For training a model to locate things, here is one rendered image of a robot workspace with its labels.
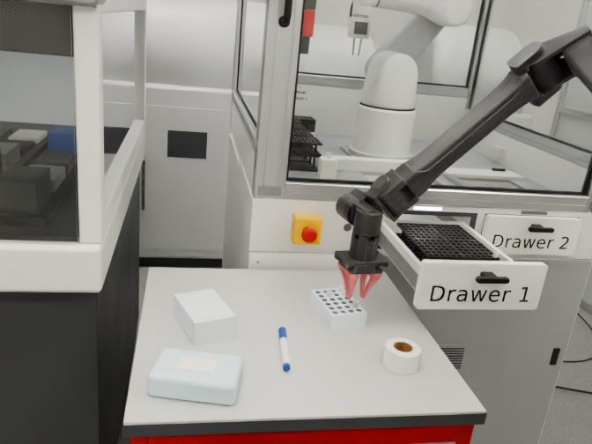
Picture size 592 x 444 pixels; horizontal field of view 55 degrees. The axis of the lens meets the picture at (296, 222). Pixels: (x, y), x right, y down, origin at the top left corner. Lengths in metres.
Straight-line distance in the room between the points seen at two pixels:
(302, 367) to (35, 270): 0.57
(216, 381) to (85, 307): 0.47
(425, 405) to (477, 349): 0.78
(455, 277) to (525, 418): 0.91
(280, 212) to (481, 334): 0.73
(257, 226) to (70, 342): 0.52
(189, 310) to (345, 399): 0.35
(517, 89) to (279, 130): 0.54
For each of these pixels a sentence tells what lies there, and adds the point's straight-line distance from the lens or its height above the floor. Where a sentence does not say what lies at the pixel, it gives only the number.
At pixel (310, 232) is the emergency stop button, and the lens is 1.41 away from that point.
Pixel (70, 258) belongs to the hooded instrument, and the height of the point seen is 0.88.
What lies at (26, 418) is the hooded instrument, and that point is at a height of 0.44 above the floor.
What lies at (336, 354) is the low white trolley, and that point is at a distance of 1.16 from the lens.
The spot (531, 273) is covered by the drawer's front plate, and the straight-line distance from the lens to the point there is 1.35.
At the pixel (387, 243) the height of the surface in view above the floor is 0.86.
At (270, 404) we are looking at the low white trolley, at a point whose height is 0.76.
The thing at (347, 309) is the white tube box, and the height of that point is 0.80.
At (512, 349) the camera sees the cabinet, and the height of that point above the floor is 0.50.
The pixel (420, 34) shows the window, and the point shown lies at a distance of 1.48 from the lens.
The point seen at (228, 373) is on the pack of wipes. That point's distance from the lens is 1.00.
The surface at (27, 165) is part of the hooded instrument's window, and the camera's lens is 1.20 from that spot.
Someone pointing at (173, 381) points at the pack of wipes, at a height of 0.80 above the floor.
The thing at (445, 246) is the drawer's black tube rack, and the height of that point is 0.90.
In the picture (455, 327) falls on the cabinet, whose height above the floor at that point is 0.57.
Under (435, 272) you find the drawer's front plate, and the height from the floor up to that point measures 0.91.
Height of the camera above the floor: 1.38
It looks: 20 degrees down
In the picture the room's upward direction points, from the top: 6 degrees clockwise
